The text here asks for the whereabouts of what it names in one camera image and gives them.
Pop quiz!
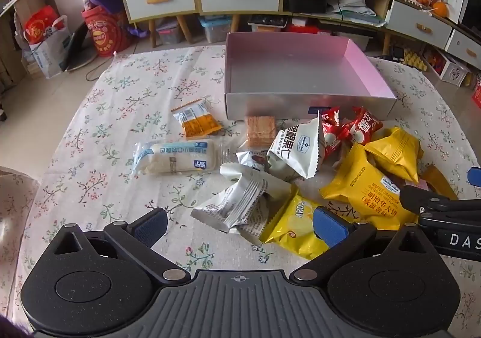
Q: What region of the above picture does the black cable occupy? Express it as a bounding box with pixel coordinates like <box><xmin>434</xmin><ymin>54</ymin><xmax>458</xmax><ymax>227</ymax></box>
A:
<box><xmin>84</xmin><ymin>53</ymin><xmax>115</xmax><ymax>82</ymax></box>

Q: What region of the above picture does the row of yellow packets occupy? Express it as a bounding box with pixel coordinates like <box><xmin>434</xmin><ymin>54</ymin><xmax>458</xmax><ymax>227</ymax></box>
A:
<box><xmin>404</xmin><ymin>50</ymin><xmax>430</xmax><ymax>71</ymax></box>

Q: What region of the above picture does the large yellow waffle packet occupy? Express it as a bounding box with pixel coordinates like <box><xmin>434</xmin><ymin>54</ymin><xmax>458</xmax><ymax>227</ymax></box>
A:
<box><xmin>319</xmin><ymin>143</ymin><xmax>418</xmax><ymax>231</ymax></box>

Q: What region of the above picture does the white patterned box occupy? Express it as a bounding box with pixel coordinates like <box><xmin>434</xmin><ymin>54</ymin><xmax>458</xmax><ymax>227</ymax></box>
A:
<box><xmin>424</xmin><ymin>49</ymin><xmax>471</xmax><ymax>86</ymax></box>

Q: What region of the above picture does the low wooden cabinet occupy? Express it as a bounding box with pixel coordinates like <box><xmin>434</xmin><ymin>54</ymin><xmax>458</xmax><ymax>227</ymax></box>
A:
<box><xmin>280</xmin><ymin>0</ymin><xmax>481</xmax><ymax>74</ymax></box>

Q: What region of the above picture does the purple clothing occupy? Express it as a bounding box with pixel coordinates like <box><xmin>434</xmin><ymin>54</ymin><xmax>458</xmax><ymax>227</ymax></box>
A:
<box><xmin>0</xmin><ymin>315</ymin><xmax>30</xmax><ymax>338</ymax></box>

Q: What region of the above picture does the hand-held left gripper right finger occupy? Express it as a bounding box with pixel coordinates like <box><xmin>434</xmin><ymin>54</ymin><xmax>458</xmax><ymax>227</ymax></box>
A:
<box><xmin>293</xmin><ymin>206</ymin><xmax>429</xmax><ymax>285</ymax></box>

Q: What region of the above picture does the yellow chip packet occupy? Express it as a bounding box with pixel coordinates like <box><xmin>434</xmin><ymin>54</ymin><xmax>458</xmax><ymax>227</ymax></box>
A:
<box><xmin>259</xmin><ymin>191</ymin><xmax>339</xmax><ymax>260</ymax></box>

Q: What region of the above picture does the clear bin black lid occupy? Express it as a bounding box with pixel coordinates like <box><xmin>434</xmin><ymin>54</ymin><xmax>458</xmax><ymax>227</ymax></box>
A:
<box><xmin>247</xmin><ymin>14</ymin><xmax>289</xmax><ymax>33</ymax></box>

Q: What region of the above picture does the white bread packet blue label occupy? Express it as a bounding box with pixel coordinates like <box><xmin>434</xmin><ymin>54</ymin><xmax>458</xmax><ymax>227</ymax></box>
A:
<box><xmin>131</xmin><ymin>138</ymin><xmax>231</xmax><ymax>178</ymax></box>

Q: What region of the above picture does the white red shopping bag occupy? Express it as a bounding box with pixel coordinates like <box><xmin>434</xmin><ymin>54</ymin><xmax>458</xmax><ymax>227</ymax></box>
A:
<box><xmin>24</xmin><ymin>5</ymin><xmax>73</xmax><ymax>78</ymax></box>

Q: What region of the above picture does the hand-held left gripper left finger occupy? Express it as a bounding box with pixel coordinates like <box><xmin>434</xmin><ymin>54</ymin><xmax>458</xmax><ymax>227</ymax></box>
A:
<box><xmin>53</xmin><ymin>207</ymin><xmax>191</xmax><ymax>286</ymax></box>

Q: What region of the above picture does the black microwave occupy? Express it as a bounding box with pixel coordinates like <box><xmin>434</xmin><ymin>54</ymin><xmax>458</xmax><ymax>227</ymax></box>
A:
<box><xmin>458</xmin><ymin>0</ymin><xmax>481</xmax><ymax>33</ymax></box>

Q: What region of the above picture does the brown cracker packet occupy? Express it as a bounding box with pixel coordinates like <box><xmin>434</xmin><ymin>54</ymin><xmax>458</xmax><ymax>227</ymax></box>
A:
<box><xmin>244</xmin><ymin>116</ymin><xmax>277</xmax><ymax>153</ymax></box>

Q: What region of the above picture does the orange yellow snack packet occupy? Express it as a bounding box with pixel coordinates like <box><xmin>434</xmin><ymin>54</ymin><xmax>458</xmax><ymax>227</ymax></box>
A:
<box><xmin>421</xmin><ymin>163</ymin><xmax>460</xmax><ymax>200</ymax></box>

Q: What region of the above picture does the small white drawer orange handle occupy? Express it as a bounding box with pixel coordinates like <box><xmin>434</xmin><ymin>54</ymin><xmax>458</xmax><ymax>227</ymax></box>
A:
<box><xmin>123</xmin><ymin>0</ymin><xmax>196</xmax><ymax>22</ymax></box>
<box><xmin>445</xmin><ymin>30</ymin><xmax>481</xmax><ymax>71</ymax></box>

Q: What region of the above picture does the white nut packet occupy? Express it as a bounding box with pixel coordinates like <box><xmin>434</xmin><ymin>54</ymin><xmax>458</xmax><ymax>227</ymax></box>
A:
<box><xmin>266</xmin><ymin>113</ymin><xmax>326</xmax><ymax>180</ymax></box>

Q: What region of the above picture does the pink cardboard box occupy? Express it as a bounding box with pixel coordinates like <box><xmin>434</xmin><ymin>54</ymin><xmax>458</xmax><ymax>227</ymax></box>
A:
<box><xmin>224</xmin><ymin>32</ymin><xmax>398</xmax><ymax>123</ymax></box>

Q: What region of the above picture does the red box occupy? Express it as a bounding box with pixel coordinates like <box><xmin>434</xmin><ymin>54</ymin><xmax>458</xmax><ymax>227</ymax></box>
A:
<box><xmin>287</xmin><ymin>24</ymin><xmax>332</xmax><ymax>37</ymax></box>

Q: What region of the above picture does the black laptop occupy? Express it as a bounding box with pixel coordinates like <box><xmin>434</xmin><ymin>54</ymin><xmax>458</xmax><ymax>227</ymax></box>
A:
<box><xmin>60</xmin><ymin>20</ymin><xmax>99</xmax><ymax>72</ymax></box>

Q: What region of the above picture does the small clear storage bin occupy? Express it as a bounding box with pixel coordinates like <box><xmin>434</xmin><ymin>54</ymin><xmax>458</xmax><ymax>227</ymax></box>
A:
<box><xmin>156</xmin><ymin>20</ymin><xmax>185</xmax><ymax>46</ymax></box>

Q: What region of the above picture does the red snack packet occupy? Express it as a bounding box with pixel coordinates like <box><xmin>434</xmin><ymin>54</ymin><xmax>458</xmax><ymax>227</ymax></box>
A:
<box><xmin>344</xmin><ymin>107</ymin><xmax>384</xmax><ymax>146</ymax></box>
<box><xmin>319</xmin><ymin>107</ymin><xmax>353</xmax><ymax>160</ymax></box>

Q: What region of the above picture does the pile of papers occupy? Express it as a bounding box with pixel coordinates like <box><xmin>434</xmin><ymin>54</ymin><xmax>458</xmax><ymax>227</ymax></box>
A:
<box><xmin>327</xmin><ymin>0</ymin><xmax>388</xmax><ymax>26</ymax></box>

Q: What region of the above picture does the clear bin blue lid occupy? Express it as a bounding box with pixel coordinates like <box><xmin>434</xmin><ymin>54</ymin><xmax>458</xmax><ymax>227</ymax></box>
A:
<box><xmin>199</xmin><ymin>16</ymin><xmax>232</xmax><ymax>44</ymax></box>

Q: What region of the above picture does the orange white snack packet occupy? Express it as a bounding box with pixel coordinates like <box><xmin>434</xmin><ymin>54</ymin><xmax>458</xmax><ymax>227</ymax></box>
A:
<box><xmin>172</xmin><ymin>99</ymin><xmax>222</xmax><ymax>139</ymax></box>

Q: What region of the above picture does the black storage box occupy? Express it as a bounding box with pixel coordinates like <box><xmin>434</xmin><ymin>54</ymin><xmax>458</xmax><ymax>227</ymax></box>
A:
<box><xmin>287</xmin><ymin>0</ymin><xmax>328</xmax><ymax>14</ymax></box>

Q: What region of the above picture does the floral cloth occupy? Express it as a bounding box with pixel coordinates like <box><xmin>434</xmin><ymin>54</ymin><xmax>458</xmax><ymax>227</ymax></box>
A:
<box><xmin>0</xmin><ymin>43</ymin><xmax>481</xmax><ymax>338</ymax></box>

